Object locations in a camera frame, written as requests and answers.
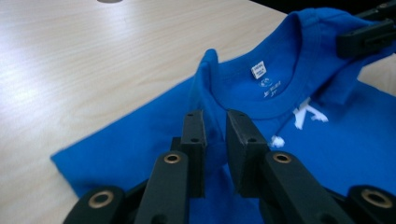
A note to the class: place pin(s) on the blue T-shirt with white print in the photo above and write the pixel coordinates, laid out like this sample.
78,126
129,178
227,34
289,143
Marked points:
140,149

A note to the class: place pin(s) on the grey round table grommet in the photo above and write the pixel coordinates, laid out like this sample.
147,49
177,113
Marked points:
109,1

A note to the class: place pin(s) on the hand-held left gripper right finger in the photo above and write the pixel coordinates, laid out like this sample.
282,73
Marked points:
246,158

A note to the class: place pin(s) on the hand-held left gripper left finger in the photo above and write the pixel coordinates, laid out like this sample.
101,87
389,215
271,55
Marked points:
196,155

